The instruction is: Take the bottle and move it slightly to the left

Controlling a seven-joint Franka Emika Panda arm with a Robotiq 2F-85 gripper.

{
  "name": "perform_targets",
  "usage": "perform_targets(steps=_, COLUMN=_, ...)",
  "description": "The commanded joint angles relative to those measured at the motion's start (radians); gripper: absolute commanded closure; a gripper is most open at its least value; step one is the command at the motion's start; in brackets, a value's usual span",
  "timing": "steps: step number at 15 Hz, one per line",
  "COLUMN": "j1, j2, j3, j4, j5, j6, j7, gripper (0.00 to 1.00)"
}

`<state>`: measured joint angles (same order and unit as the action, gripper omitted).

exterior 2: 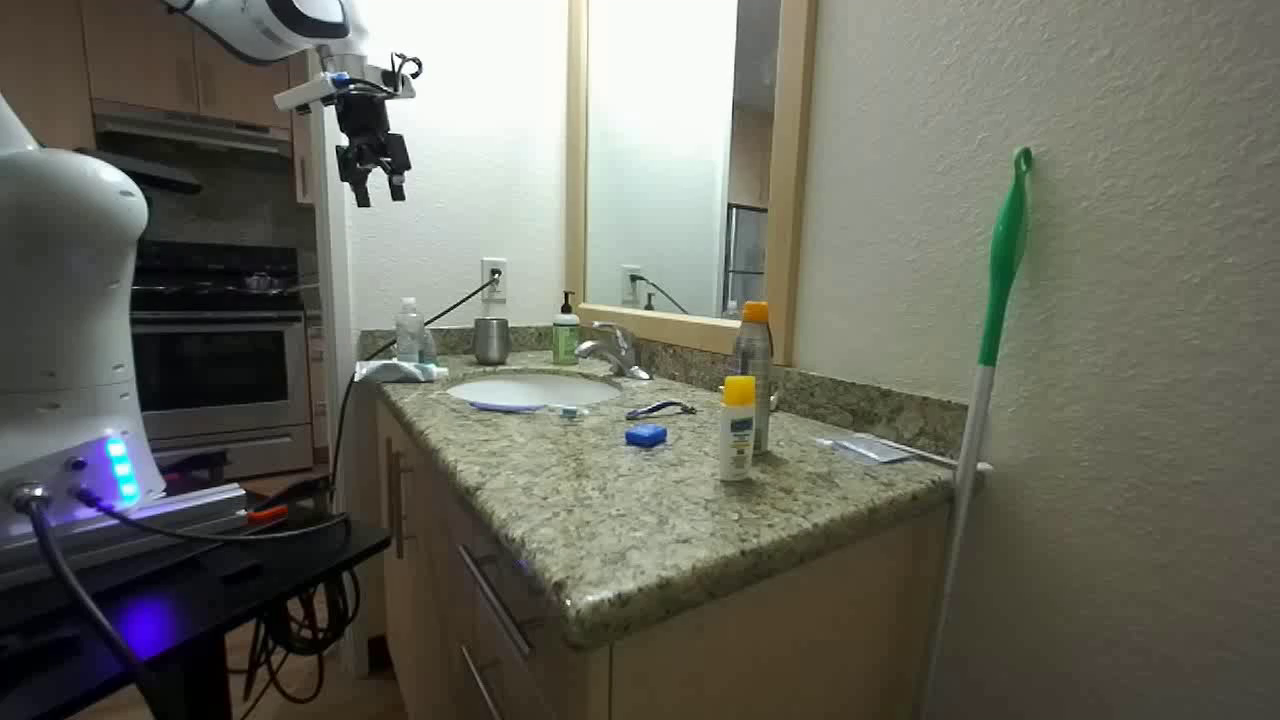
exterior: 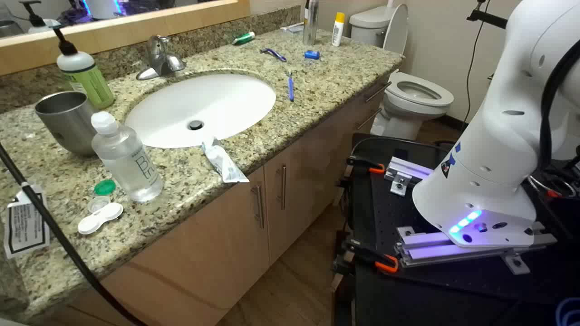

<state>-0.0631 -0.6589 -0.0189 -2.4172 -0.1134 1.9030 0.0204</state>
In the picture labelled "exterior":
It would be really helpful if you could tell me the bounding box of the white bottle with yellow cap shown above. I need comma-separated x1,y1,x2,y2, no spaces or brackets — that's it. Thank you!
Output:
332,11,347,47

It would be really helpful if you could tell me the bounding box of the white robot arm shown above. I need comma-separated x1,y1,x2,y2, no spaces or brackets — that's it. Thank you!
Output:
412,0,580,250

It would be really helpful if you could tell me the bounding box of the clear plastic bottle white cap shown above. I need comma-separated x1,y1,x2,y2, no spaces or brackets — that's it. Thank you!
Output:
91,111,164,203

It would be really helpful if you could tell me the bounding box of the green soap pump bottle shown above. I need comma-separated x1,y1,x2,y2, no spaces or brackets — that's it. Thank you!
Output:
53,27,117,111

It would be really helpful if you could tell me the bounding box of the white toothpaste tube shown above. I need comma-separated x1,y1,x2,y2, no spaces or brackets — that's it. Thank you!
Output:
202,141,249,185

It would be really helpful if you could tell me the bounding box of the blue razor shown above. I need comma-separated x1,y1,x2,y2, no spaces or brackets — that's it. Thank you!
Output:
285,71,296,103

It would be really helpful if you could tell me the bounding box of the orange black rear clamp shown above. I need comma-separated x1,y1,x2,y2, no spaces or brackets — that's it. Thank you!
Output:
347,156,387,176

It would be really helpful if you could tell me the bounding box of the orange black clamp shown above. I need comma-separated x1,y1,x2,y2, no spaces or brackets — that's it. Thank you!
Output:
347,156,387,176
347,239,400,274

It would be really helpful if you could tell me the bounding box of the blue small box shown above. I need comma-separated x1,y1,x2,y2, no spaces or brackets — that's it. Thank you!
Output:
305,49,322,60

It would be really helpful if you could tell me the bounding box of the white oval sink basin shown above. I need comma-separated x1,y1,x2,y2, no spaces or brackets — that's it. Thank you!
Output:
126,72,276,149

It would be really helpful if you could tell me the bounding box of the green tube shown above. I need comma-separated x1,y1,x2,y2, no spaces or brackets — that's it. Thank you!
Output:
233,31,256,45

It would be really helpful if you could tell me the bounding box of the clear plastic packet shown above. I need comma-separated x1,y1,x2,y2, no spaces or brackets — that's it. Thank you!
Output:
282,24,303,33

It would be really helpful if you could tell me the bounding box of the white toilet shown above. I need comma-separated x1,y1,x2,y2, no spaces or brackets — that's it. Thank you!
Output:
351,0,456,139

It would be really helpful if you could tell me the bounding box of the wooden vanity cabinet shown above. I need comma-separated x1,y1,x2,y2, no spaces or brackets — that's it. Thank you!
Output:
57,69,387,326

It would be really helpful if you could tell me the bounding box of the black robot table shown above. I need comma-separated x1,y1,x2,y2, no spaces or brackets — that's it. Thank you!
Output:
334,132,580,326

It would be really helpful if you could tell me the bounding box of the chrome faucet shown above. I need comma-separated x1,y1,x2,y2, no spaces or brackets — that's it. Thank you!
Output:
137,36,186,80

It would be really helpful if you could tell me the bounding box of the green round cap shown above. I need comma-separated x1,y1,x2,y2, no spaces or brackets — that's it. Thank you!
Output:
95,179,117,196

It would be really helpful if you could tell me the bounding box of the white contact lens case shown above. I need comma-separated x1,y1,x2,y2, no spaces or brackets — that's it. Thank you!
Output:
79,203,124,235

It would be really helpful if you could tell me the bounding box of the stainless steel cup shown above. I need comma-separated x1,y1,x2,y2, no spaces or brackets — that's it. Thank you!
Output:
35,91,95,156

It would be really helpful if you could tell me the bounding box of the wood-framed mirror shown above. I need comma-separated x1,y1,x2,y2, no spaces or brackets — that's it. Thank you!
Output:
0,0,251,76

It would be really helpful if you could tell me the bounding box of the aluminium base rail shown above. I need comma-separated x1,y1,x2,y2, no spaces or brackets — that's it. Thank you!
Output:
387,158,557,275

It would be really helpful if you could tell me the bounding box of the black cable with tag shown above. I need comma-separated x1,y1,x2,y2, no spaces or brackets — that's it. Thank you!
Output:
0,143,148,326

